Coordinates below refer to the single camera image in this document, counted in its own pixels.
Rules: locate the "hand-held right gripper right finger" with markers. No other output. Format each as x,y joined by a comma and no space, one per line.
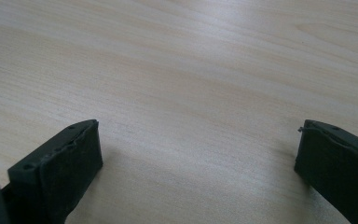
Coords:
338,168

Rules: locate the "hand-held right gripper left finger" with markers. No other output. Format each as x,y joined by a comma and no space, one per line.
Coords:
59,174

